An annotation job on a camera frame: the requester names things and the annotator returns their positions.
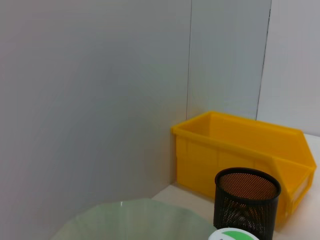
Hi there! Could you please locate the clear water bottle green label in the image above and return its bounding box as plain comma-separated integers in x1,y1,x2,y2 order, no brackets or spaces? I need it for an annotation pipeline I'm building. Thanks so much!
208,227,261,240

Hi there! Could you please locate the green glass fruit plate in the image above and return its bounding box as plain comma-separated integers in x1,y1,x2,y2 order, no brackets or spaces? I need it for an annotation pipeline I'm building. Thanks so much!
49,198,217,240

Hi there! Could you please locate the black mesh pen holder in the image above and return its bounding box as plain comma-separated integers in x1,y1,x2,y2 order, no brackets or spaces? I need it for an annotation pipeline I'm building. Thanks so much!
214,167,282,240

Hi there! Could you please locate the yellow plastic bin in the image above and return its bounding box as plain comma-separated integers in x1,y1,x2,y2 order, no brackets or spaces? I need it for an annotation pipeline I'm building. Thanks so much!
170,110,318,231

